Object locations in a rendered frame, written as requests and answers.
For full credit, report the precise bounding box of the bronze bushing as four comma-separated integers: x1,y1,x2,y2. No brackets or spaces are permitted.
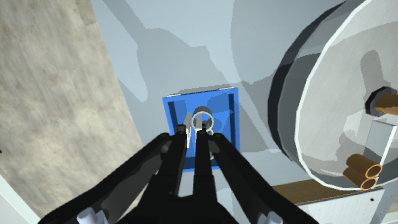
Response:
343,167,377,190
375,94,398,116
346,153,382,178

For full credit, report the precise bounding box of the blue open crate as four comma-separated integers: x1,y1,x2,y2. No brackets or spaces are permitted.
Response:
162,87,240,173

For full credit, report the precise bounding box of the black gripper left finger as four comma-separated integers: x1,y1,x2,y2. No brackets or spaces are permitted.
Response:
37,113,192,224

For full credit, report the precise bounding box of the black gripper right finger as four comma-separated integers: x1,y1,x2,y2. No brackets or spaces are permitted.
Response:
191,113,319,224

